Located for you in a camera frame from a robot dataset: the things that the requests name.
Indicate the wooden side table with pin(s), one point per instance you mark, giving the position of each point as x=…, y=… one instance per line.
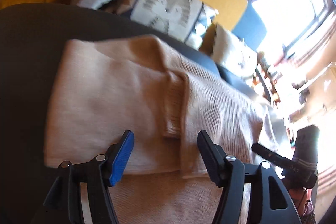
x=277, y=90

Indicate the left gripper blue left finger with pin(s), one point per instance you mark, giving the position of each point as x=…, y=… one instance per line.
x=104, y=172

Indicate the tiger print cushion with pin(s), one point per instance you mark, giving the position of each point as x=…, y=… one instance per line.
x=184, y=20

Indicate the person right hand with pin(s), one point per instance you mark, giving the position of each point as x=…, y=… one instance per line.
x=300, y=197

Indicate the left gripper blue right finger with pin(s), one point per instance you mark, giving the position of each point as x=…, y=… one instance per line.
x=228, y=173

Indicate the beige knitted sweater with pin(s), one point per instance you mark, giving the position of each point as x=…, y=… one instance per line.
x=143, y=85

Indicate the deer print cushion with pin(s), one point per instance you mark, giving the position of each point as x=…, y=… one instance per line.
x=233, y=54

